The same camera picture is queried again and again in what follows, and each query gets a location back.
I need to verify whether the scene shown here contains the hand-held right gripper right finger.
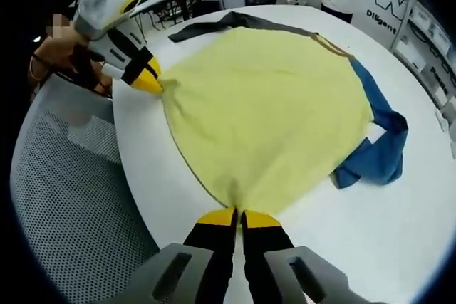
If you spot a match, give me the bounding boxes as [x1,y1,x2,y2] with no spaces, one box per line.
[241,210,361,304]

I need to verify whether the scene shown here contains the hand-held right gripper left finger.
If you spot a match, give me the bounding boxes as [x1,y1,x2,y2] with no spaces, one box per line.
[140,206,239,304]

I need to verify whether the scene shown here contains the yellow garment black blue sleeves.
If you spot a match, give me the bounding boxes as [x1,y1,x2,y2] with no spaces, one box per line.
[156,11,409,212]

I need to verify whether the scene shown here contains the person's left hand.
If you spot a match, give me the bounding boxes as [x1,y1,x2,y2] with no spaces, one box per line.
[35,28,113,98]

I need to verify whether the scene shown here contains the thin wrist bangle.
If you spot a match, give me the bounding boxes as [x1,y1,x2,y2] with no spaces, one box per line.
[29,55,41,81]

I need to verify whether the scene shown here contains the grey mesh chair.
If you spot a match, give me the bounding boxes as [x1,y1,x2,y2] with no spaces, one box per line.
[9,75,165,304]

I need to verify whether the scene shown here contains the metal storage shelf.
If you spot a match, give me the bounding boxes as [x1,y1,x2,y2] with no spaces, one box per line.
[390,0,456,134]

